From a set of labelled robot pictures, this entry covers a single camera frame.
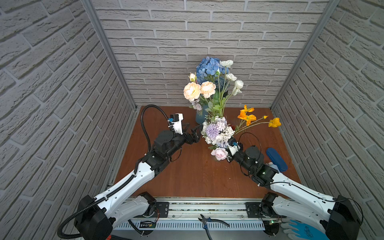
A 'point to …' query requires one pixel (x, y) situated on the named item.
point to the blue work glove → (297, 230)
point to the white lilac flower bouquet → (196, 105)
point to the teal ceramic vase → (200, 114)
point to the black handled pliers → (205, 220)
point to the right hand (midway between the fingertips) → (223, 140)
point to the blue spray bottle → (277, 159)
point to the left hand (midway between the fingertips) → (197, 123)
